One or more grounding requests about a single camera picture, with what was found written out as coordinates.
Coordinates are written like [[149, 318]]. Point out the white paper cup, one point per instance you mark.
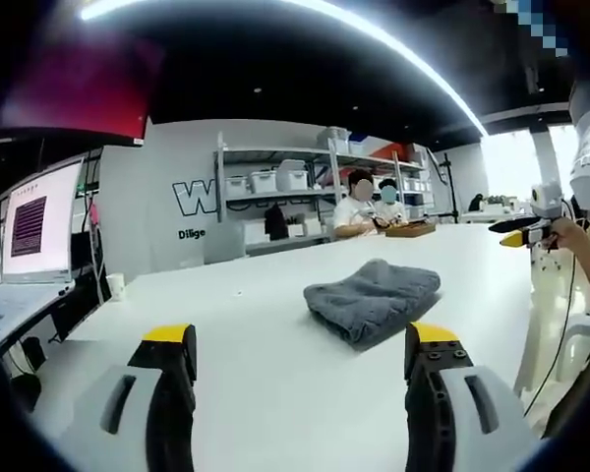
[[116, 286]]

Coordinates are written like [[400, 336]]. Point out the wooden tray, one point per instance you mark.
[[409, 229]]

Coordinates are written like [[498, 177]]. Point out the person's right hand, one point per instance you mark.
[[570, 233]]

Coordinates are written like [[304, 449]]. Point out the black camera stand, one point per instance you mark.
[[450, 189]]

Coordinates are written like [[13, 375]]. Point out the open laptop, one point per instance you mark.
[[27, 265]]

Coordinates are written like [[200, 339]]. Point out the metal storage shelf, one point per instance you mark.
[[319, 196]]

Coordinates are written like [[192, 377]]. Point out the white storage bin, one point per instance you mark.
[[237, 186], [335, 139], [292, 175], [264, 181]]

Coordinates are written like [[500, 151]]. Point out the grey towel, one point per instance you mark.
[[371, 305]]

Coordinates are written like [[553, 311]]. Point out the white chair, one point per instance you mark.
[[563, 344]]

